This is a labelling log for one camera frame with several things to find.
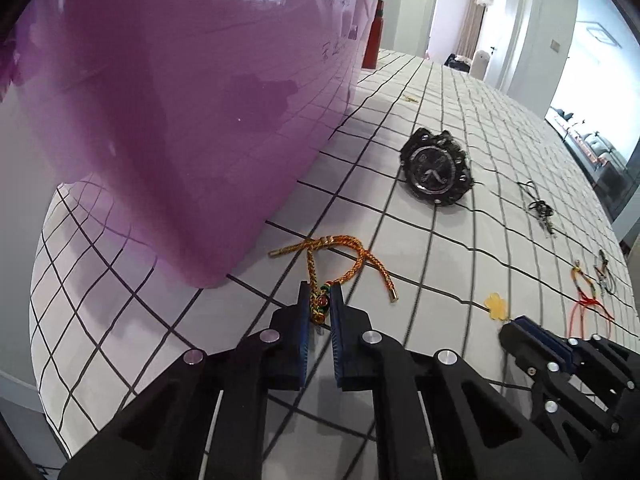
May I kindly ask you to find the multicolour bracelet with red cord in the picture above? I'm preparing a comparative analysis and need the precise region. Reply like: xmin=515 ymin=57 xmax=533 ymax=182
xmin=565 ymin=260 xmax=615 ymax=338

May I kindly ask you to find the ceiling lamp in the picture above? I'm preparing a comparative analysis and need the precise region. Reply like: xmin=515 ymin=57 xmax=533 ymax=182
xmin=575 ymin=20 xmax=623 ymax=48

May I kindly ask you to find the small yellow flower charm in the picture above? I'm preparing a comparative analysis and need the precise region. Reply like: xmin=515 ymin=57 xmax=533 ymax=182
xmin=484 ymin=292 xmax=516 ymax=323

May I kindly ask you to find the pale rounded chair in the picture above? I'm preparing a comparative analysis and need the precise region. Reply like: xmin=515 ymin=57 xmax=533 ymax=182
xmin=470 ymin=47 xmax=492 ymax=81

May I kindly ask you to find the brown cord cross necklace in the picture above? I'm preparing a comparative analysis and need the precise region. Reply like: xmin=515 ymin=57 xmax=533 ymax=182
xmin=592 ymin=250 xmax=618 ymax=296

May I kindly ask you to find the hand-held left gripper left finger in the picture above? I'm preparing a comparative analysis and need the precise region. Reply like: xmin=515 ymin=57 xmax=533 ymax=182
xmin=57 ymin=280 xmax=315 ymax=480

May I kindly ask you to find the grey sofa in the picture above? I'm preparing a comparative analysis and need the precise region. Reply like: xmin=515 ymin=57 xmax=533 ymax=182
xmin=550 ymin=107 xmax=631 ymax=166

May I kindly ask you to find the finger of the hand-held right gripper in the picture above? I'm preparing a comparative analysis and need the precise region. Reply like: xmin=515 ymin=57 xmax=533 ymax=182
xmin=500 ymin=316 xmax=621 ymax=436
xmin=567 ymin=334 xmax=640 ymax=401

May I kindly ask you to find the golden braided bracelet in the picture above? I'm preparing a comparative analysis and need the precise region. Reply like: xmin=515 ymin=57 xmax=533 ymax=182
xmin=268 ymin=234 xmax=399 ymax=328

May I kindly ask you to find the red thermos bottle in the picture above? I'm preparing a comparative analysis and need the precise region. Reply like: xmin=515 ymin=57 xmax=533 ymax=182
xmin=361 ymin=0 xmax=387 ymax=70

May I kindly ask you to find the black flat screen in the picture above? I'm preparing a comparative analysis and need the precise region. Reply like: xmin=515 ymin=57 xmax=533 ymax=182
xmin=592 ymin=157 xmax=631 ymax=221

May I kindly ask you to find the beige curtain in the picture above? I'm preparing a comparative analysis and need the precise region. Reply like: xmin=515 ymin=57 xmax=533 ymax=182
xmin=452 ymin=0 xmax=488 ymax=61

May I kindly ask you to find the black cord charm necklace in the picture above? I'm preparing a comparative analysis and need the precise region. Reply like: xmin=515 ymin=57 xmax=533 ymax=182
xmin=517 ymin=180 xmax=558 ymax=238

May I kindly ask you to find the black wristwatch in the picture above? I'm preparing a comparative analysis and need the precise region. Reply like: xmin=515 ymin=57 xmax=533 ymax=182
xmin=399 ymin=127 xmax=475 ymax=207

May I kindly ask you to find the purple plastic basin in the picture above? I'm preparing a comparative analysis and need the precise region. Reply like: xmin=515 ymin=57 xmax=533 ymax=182
xmin=0 ymin=0 xmax=396 ymax=291

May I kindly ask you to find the white checked tablecloth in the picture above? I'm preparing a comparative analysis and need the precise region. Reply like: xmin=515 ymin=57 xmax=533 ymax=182
xmin=30 ymin=49 xmax=633 ymax=480

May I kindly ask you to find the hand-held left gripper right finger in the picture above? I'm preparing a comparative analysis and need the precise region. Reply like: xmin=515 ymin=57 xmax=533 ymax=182
xmin=329 ymin=284 xmax=583 ymax=480

